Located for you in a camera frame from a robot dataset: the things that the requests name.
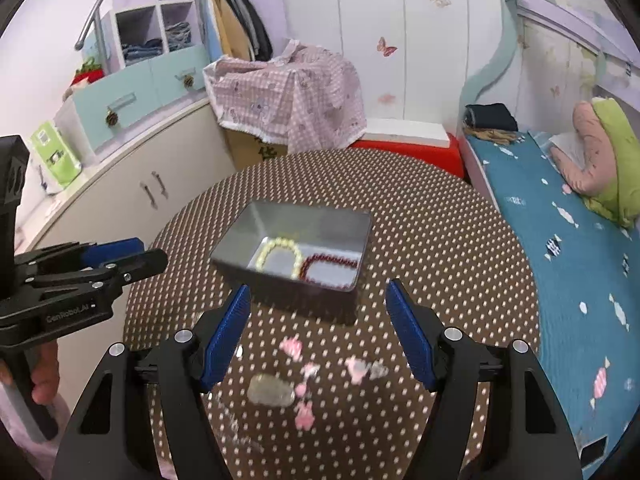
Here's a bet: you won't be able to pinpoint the green white package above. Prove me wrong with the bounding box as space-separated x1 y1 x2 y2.
29 120 82 194

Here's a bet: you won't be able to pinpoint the pink green plush toy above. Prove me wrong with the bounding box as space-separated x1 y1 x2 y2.
549 98 639 229

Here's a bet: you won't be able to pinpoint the dark red bead bracelet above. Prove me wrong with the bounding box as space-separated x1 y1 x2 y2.
298 251 362 291

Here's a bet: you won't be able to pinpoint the white wardrobe doors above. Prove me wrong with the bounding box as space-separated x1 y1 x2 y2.
283 0 501 131

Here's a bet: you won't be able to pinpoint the pale green bead bracelet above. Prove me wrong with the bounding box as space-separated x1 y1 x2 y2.
252 236 305 281

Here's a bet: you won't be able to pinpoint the pink checkered cover cloth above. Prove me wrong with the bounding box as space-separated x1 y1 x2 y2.
203 40 367 154

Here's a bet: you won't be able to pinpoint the silver chain bracelet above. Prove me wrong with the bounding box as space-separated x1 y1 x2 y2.
211 393 266 456

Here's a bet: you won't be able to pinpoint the purple open shelf unit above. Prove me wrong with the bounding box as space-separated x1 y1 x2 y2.
75 0 201 74

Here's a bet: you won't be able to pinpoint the red storage stool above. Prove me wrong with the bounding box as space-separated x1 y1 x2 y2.
350 133 466 179

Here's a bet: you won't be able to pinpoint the person's left hand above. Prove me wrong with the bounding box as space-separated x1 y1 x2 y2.
32 340 60 405

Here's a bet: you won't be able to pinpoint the pink charm jade pendant bracelet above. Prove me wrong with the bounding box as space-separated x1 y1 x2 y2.
246 335 391 432

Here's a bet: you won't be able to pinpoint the hanging clothes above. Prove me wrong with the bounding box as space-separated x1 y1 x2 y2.
194 0 273 62

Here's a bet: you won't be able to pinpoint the cardboard box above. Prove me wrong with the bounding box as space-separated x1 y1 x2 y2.
224 129 288 170

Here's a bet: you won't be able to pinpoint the folded dark clothes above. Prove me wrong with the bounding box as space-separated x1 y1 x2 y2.
462 103 518 145

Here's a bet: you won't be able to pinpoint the light blue drawer unit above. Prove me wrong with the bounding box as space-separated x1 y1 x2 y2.
54 44 209 164

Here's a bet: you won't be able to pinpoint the grey metal tin box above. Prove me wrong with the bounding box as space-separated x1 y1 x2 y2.
209 200 372 324

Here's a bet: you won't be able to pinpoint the blue patterned bed sheet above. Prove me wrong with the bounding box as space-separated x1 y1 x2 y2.
468 133 639 479

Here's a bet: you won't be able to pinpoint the beige curved cabinet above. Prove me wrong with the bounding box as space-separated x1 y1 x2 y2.
14 96 238 411

